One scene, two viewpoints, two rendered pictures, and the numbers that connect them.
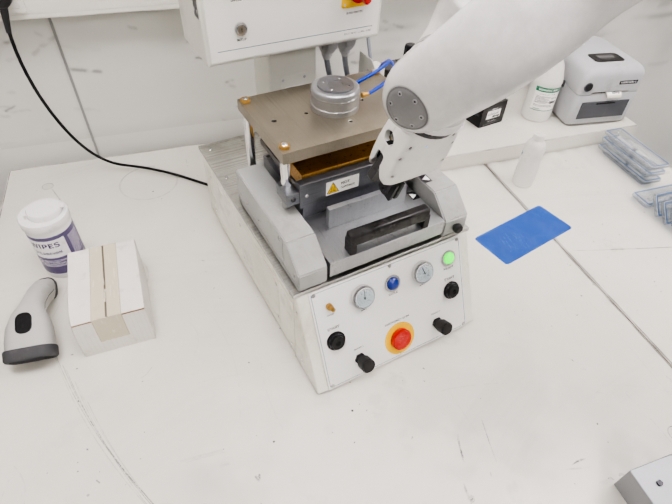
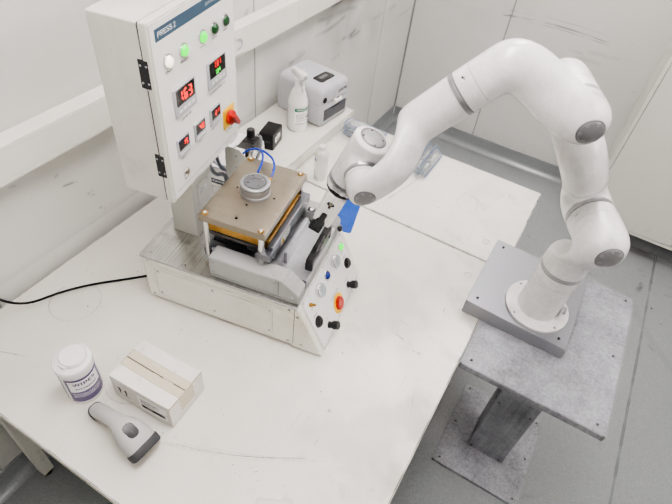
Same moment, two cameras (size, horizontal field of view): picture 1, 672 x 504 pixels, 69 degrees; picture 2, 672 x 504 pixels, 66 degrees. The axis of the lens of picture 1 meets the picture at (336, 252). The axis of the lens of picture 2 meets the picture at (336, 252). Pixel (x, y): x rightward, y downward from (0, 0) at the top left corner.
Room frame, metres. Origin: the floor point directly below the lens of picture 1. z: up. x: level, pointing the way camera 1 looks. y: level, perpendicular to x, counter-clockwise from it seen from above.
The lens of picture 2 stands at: (-0.16, 0.58, 1.98)
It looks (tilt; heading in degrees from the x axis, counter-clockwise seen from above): 45 degrees down; 315
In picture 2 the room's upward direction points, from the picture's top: 8 degrees clockwise
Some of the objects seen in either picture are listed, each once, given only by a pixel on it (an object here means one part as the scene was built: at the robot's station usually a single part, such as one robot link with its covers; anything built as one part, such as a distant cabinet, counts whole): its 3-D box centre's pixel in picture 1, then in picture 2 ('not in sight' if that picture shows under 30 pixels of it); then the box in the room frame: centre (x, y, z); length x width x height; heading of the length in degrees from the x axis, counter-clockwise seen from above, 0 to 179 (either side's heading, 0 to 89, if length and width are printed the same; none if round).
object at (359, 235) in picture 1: (388, 228); (318, 247); (0.58, -0.08, 0.99); 0.15 x 0.02 x 0.04; 121
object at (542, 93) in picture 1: (549, 75); (298, 99); (1.32, -0.56, 0.92); 0.09 x 0.08 x 0.25; 0
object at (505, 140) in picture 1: (484, 125); (270, 145); (1.30, -0.42, 0.77); 0.84 x 0.30 x 0.04; 111
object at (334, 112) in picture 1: (335, 109); (248, 192); (0.77, 0.01, 1.08); 0.31 x 0.24 x 0.13; 121
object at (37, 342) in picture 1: (32, 314); (117, 426); (0.52, 0.54, 0.79); 0.20 x 0.08 x 0.08; 21
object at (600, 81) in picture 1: (584, 79); (313, 91); (1.40, -0.70, 0.88); 0.25 x 0.20 x 0.17; 15
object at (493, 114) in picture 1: (486, 109); (270, 135); (1.28, -0.41, 0.83); 0.09 x 0.06 x 0.07; 122
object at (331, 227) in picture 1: (344, 189); (272, 236); (0.69, -0.01, 0.97); 0.30 x 0.22 x 0.08; 31
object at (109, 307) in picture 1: (111, 295); (158, 382); (0.57, 0.41, 0.80); 0.19 x 0.13 x 0.09; 21
